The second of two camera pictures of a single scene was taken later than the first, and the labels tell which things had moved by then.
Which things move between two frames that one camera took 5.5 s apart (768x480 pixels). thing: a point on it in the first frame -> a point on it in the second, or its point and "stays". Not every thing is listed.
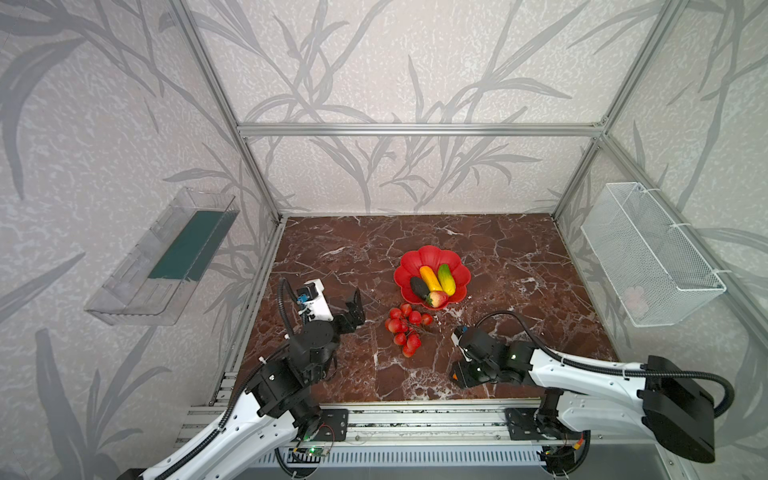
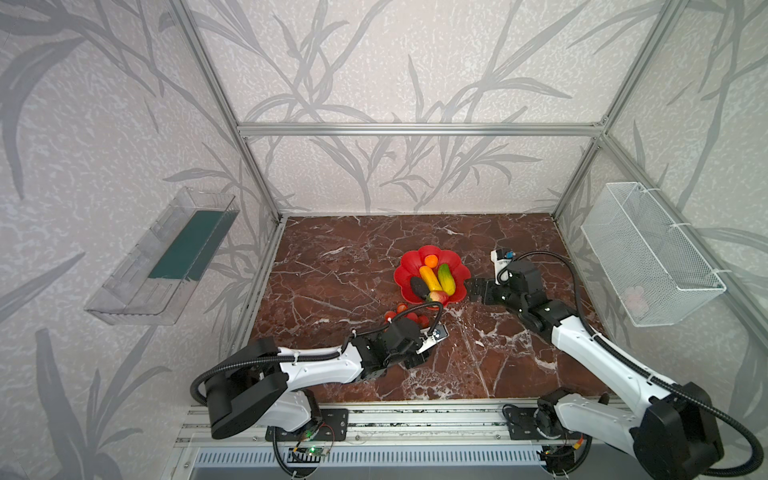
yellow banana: [431, 279] stays
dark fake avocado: [419, 286] stays
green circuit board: [306, 455] stays
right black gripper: [466, 373] -> [487, 291]
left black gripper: [345, 321] -> [414, 332]
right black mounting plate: [521, 425] stays
